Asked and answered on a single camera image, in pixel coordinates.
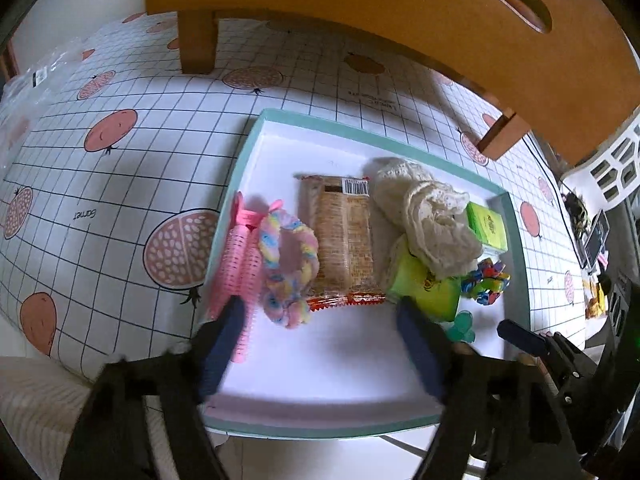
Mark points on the white plastic basket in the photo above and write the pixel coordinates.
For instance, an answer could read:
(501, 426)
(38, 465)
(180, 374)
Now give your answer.
(625, 170)

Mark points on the pastel fluffy scrunchie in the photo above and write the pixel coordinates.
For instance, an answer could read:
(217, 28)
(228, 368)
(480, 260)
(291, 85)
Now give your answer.
(272, 270)

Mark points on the small green tissue pack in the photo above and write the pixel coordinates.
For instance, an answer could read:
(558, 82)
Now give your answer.
(487, 225)

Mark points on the brown biscuit packet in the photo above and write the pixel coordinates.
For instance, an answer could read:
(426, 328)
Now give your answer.
(345, 240)

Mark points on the clear plastic bag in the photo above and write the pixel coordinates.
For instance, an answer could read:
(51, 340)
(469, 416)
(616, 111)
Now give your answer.
(30, 95)

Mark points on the yellow packet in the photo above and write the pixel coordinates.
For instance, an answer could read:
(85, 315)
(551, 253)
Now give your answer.
(595, 305)

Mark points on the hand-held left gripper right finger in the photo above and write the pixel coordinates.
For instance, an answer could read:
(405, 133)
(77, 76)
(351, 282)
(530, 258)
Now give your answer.
(420, 350)

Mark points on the fruit print checked tablecloth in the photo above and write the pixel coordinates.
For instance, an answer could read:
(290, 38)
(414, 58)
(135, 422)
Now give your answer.
(125, 175)

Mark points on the cream lace cloth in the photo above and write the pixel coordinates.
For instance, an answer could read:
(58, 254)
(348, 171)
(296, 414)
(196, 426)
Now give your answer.
(435, 225)

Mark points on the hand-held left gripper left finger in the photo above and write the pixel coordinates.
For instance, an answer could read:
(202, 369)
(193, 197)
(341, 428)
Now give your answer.
(225, 345)

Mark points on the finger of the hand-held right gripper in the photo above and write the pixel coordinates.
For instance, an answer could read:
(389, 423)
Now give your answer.
(520, 336)

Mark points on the wooden chair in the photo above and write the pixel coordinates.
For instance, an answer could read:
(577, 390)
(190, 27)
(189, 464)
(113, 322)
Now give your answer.
(350, 10)

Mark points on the small screen device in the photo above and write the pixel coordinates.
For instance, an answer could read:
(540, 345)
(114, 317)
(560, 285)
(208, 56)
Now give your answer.
(596, 237)

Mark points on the teal-edged white tray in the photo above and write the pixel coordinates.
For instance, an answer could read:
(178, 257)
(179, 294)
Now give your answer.
(325, 360)

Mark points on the pink hair roller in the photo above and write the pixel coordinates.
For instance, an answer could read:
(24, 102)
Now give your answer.
(235, 255)

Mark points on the lime green tissue pack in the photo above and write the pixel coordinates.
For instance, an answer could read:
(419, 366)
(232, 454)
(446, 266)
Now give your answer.
(430, 290)

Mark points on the dark dried bunch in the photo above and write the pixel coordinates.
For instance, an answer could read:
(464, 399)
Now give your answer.
(577, 210)

